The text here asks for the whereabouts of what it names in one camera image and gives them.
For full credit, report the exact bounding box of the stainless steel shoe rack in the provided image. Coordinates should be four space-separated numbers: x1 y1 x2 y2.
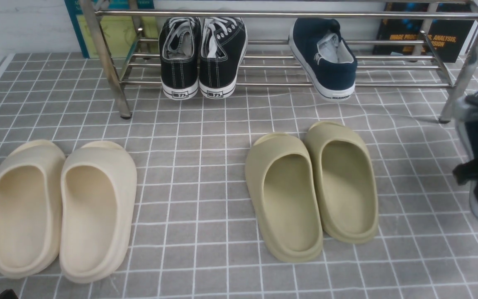
80 0 478 124

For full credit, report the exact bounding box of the right olive foam slipper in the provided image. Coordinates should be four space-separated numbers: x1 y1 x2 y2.
304 121 379 244

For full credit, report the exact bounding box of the olive foam slipper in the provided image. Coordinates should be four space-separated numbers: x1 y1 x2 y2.
304 121 379 244
245 132 323 263

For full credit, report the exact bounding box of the black image processing book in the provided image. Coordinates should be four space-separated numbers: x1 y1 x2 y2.
372 2 474 63

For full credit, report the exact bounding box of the left olive foam slipper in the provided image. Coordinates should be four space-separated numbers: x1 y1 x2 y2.
245 132 323 263

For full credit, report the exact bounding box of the right black canvas sneaker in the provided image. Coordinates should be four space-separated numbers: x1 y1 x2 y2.
199 17 247 100

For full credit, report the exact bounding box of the black canvas sneaker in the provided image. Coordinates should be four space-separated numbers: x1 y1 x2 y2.
199 17 247 100
158 17 202 100

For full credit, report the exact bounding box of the grey checked floor cloth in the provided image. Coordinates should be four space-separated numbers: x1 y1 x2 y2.
0 53 478 299

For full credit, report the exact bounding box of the left black canvas sneaker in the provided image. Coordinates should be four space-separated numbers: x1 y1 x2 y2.
158 17 202 100

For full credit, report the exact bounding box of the right cream foam slipper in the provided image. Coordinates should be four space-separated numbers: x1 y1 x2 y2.
59 140 138 284

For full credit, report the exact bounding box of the cream foam slipper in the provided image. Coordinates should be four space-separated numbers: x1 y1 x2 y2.
59 140 138 284
0 140 65 279

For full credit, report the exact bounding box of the blue and yellow book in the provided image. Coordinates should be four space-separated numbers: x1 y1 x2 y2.
64 0 159 59

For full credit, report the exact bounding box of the left cream foam slipper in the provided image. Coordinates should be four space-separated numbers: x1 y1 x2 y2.
0 140 65 279

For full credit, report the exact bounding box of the black object at corner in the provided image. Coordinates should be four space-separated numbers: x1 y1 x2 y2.
0 289 19 299

